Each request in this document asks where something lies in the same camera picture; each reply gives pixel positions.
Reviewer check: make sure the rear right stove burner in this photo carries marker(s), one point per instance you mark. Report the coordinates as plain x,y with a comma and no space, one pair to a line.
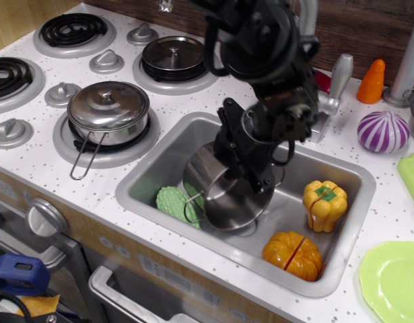
171,83

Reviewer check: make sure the silver stove knob middle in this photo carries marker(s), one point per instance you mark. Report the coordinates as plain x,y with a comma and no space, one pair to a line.
106,63

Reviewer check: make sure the silver toy faucet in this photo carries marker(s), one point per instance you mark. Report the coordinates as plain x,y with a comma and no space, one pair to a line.
328,102

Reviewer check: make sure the orange toy carrot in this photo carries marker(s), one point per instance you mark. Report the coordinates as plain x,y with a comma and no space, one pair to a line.
372,85

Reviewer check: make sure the grey toy sink basin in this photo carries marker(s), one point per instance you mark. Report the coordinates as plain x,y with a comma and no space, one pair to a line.
163,166

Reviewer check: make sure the grey metal pole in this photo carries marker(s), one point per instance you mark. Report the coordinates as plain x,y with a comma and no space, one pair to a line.
398,94

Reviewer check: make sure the dark steel pot lid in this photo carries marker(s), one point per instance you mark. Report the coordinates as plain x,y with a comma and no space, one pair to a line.
173,53

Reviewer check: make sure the light green plate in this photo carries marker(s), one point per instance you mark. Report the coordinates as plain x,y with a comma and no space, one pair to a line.
386,277

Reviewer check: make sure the silver stove knob rear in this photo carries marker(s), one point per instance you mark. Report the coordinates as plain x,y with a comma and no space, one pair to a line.
142,35

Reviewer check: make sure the yellow toy bell pepper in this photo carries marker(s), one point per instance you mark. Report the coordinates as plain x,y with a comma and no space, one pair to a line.
325,204

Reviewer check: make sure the silver stove knob front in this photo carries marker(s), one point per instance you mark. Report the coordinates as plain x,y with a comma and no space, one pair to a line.
14,133

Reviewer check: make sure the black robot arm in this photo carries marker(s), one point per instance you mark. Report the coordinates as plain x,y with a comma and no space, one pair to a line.
262,44

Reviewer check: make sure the front left stove burner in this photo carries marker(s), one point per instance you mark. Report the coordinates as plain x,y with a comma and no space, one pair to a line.
21,81

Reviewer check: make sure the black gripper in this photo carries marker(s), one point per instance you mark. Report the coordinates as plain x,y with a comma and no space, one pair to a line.
243,157

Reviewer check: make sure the green toy bitter gourd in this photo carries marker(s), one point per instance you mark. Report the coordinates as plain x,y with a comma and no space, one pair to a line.
174,202

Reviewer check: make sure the grey dishwasher door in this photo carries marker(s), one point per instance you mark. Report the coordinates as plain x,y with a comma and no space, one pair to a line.
127,297

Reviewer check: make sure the silver oven door handle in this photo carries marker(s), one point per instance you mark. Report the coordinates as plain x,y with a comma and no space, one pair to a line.
16,238

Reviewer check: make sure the steel lidded saucepan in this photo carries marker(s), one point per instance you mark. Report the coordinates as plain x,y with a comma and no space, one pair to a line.
113,114

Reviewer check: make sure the silver oven knob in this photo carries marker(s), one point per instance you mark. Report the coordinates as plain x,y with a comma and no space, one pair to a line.
43,219

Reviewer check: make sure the purple striped toy onion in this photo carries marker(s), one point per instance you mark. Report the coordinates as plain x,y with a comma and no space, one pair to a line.
383,132

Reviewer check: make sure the silver stove knob left-centre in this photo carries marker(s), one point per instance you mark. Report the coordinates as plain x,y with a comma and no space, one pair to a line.
59,96

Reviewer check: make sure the steel pot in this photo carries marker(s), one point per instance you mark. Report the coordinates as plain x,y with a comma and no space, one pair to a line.
226,204

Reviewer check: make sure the green plastic tray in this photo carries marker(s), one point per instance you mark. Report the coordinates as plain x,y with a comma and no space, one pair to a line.
406,171

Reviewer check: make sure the blue clamp tool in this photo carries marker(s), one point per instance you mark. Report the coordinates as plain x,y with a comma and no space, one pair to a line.
23,275

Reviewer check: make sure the orange toy pumpkin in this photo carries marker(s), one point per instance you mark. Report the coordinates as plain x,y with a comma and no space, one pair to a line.
295,254

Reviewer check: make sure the rear left stove burner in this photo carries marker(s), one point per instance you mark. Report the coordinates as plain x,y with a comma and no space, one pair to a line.
74,35

